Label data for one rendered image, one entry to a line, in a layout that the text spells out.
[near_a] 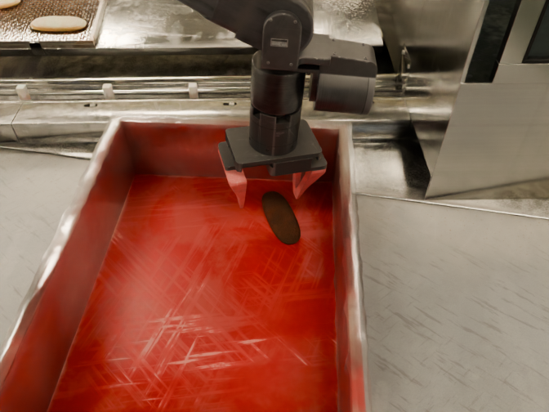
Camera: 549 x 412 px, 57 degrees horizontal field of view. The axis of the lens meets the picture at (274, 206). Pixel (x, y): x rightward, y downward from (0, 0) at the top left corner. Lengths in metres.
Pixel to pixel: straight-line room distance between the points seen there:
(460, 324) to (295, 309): 0.19
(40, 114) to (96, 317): 0.38
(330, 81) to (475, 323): 0.32
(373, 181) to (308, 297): 0.23
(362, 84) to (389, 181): 0.26
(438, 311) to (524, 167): 0.24
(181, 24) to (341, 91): 0.52
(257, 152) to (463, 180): 0.30
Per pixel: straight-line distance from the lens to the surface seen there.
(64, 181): 0.81
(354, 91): 0.53
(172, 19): 1.01
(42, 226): 0.75
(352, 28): 0.98
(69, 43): 0.98
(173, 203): 0.72
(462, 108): 0.65
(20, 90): 0.94
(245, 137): 0.60
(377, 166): 0.78
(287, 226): 0.66
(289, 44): 0.49
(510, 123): 0.69
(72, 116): 0.85
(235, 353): 0.57
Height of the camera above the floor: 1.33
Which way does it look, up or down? 46 degrees down
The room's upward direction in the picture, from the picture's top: straight up
